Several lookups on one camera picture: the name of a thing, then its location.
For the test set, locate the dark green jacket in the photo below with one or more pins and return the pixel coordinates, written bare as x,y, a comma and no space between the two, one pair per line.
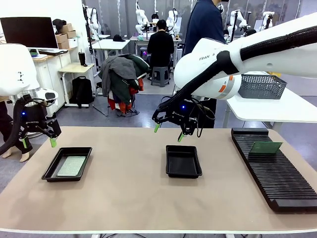
121,89

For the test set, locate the grey plastic basket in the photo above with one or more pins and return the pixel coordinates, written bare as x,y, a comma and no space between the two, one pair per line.
265,86

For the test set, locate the green circuit board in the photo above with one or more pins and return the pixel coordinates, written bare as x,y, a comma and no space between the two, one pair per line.
71,166
266,147

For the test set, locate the white box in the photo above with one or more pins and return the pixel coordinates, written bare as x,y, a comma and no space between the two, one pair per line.
73,42

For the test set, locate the black cap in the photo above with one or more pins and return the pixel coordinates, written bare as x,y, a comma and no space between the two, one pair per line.
119,38

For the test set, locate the grey jacket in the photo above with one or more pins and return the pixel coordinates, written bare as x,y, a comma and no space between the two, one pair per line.
119,67

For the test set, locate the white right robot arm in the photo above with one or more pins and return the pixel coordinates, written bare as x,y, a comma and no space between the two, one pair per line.
195,67

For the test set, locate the white rounded table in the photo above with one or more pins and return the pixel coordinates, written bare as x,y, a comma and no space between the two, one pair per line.
272,109

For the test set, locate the black slotted board rack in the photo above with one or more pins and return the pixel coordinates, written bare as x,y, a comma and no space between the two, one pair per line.
272,173

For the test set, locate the black tumbler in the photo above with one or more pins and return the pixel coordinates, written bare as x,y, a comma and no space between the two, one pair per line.
82,59

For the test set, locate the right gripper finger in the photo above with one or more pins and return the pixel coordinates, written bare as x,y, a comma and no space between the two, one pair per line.
156,128
181,137

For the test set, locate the seated person in black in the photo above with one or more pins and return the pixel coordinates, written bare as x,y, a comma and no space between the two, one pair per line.
161,44

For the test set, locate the white cabinet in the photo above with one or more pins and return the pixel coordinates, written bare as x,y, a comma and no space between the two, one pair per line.
53,74

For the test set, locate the computer tower with lit fan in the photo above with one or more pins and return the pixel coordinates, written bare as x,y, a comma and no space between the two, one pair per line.
143,52

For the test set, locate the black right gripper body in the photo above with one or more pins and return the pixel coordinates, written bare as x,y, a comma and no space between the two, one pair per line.
178,115

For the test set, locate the black ESD tray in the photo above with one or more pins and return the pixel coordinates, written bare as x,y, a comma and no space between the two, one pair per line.
55,163
182,162

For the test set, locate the black backpack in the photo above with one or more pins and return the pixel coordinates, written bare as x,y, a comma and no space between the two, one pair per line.
81,90

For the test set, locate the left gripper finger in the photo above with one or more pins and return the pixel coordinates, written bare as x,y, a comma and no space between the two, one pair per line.
52,141
24,143

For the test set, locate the grey plastic stool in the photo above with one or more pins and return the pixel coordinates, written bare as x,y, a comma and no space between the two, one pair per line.
160,75

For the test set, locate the black computer monitor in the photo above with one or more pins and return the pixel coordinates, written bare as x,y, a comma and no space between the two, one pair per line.
29,32

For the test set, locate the person in black trousers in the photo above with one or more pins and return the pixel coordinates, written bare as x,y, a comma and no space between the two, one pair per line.
24,157

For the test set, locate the person in navy jacket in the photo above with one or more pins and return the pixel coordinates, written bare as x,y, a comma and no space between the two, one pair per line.
203,24

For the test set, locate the black tripod pole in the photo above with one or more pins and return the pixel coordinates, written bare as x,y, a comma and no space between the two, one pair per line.
234,27
88,29
268,21

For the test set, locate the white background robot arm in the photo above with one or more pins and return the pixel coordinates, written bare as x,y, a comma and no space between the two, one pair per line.
141,17
236,22
267,19
172,21
93,22

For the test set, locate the red garment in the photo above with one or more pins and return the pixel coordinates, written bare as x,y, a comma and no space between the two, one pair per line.
123,107

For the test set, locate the grey desk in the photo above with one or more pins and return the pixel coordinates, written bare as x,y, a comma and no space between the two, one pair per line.
142,45

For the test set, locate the metal frame chair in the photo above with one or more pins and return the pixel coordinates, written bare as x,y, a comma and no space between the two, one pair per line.
98,86

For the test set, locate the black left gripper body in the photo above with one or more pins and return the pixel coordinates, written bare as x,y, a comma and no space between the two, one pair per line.
33,115

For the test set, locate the black keyboard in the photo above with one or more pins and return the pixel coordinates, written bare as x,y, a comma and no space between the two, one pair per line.
53,51

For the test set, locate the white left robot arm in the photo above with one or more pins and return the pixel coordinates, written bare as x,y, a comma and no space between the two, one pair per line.
15,67

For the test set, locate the white desk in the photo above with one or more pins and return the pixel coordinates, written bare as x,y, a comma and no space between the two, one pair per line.
111,45

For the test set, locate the wood-top rolling table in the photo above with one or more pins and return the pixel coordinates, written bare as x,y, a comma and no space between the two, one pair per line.
76,67

